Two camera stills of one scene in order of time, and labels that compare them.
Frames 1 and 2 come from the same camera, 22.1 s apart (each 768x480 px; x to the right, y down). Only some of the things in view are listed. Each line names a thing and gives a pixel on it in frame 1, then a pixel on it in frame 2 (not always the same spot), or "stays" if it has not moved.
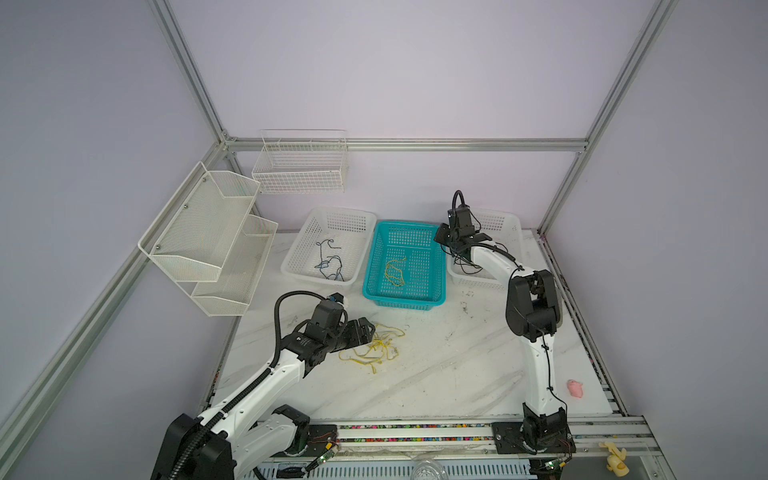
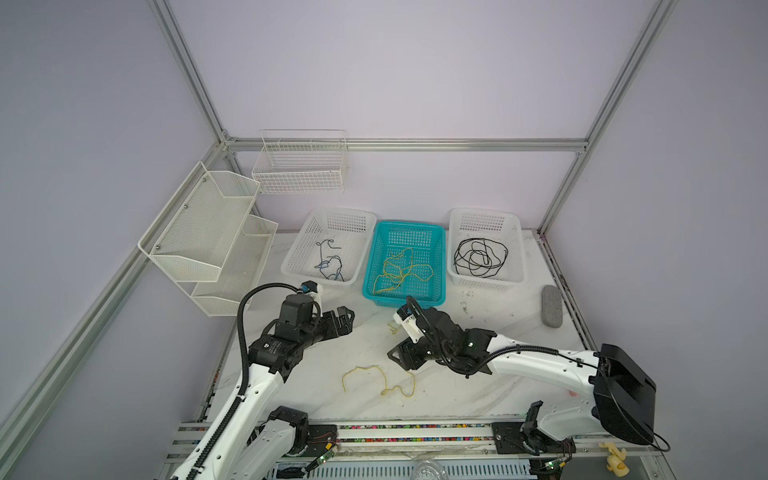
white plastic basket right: x=505 y=230 stays
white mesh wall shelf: x=211 y=243 stays
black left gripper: x=355 y=339 → x=334 y=331
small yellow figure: x=616 y=459 stays
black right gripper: x=440 y=232 → x=405 y=354
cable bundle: x=380 y=350 → x=385 y=390
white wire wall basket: x=298 y=161 stays
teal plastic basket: x=406 y=267 stays
